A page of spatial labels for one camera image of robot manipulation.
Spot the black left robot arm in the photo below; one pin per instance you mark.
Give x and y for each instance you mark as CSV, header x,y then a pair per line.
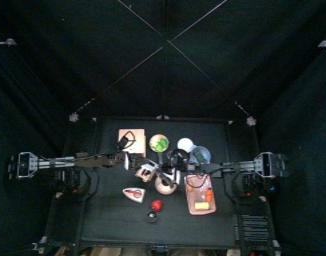
x,y
59,163

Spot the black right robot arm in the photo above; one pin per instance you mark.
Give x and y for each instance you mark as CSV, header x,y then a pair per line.
x,y
250,165

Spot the white knife block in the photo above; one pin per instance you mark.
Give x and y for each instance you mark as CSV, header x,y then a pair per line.
x,y
145,172

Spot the light blue plate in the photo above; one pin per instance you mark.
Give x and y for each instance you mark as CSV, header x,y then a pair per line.
x,y
200,154

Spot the orange cutting board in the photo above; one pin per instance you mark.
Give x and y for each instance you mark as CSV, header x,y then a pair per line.
x,y
133,142

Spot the small white bowl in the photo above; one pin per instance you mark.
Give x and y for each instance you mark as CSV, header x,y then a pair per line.
x,y
184,144

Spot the cream bowl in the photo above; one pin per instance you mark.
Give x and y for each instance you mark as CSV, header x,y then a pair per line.
x,y
159,143

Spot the dark green pea pod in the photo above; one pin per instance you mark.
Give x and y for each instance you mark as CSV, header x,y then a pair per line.
x,y
161,144

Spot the orange toy carrot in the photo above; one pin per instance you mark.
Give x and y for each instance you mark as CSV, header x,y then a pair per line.
x,y
208,195

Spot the pink tray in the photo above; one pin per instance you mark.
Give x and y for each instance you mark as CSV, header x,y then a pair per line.
x,y
200,196

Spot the white wedge board red piece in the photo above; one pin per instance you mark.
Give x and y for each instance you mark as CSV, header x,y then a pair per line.
x,y
133,194

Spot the yellow toy block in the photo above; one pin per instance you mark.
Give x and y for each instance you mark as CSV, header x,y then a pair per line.
x,y
201,205

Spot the red toy pepper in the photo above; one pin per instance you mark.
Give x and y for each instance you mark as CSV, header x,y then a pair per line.
x,y
156,205

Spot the small black round cup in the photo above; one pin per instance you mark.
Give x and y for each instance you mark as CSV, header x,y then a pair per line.
x,y
151,216

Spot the clear frame bracket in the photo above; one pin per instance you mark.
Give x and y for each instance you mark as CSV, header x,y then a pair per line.
x,y
73,117
251,120
324,44
9,42

